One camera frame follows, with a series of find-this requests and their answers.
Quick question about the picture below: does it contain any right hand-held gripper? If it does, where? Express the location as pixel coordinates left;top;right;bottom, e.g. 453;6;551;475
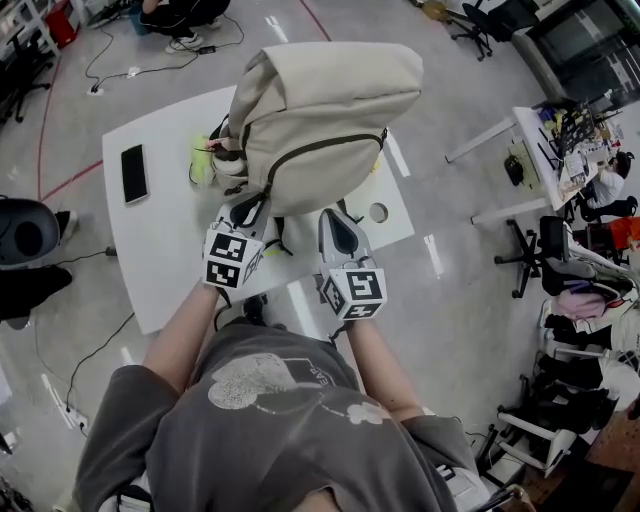
318;209;389;321

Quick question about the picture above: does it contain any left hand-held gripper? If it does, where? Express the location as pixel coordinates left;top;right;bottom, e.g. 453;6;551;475
203;192;274;291

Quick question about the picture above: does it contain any beige backpack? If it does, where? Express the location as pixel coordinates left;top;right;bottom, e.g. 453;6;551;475
214;42;425;257

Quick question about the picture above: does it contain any person's left forearm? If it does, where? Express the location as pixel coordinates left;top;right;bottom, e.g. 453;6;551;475
142;285;221;396

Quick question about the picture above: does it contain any person's right forearm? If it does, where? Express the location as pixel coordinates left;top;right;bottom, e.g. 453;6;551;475
344;317;426;421

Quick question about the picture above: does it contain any yellow-green plush toy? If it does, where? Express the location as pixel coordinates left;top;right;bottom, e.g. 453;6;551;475
188;132;221;189

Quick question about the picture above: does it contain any person's black shoe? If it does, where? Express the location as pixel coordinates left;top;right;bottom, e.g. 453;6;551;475
242;294;271;329

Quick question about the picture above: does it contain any black smartphone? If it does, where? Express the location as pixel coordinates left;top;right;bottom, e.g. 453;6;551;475
120;144;150;205

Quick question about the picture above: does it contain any black office chair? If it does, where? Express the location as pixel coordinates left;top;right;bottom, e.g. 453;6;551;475
494;215;571;299
0;29;54;124
447;0;539;62

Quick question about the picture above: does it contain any person's grey printed t-shirt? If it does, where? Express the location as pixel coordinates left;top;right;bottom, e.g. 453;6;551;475
74;322;481;512

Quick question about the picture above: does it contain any white cluttered desk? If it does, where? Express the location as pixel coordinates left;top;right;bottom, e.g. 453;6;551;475
444;104;621;226

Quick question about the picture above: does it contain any pile of clothes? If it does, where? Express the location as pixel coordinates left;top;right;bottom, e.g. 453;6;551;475
542;239;640;436

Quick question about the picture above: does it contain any white power strip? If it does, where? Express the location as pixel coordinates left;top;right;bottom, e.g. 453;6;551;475
39;372;91;436

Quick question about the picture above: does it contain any red box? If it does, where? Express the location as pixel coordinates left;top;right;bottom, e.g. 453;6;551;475
44;0;81;49

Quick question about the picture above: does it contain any white chair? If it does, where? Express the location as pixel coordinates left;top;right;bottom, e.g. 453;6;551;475
497;409;581;476

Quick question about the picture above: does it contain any black glass door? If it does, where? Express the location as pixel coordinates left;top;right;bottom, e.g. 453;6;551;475
529;0;640;106

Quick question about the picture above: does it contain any black floor cable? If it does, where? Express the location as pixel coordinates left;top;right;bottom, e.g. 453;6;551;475
64;312;136;416
84;14;246;96

